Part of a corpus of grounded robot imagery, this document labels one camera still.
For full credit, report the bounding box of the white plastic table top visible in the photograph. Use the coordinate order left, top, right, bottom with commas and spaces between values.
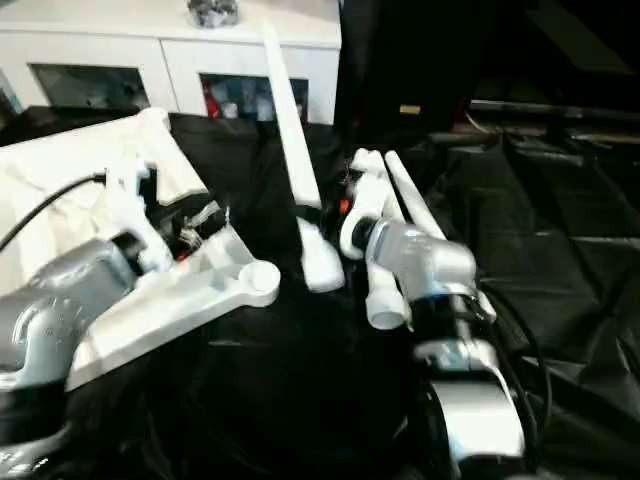
0, 106, 281, 392

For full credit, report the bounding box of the red white figure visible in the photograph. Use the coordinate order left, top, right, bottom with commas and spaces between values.
202, 82, 222, 118

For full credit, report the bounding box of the white glass-door cabinet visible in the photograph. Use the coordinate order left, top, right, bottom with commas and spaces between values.
0, 0, 344, 126

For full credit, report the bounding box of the clear bag of black parts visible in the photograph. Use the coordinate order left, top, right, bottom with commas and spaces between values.
187, 0, 242, 27

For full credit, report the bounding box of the black work mat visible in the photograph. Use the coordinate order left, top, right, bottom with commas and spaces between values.
0, 102, 640, 480

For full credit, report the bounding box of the blue white striped pole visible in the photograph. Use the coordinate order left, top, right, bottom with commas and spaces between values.
0, 69, 25, 117

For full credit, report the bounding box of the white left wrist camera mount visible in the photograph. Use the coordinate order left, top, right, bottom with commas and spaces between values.
102, 158, 175, 275

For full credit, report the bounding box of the grey metal rail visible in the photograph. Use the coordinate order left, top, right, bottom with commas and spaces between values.
469, 99, 640, 121

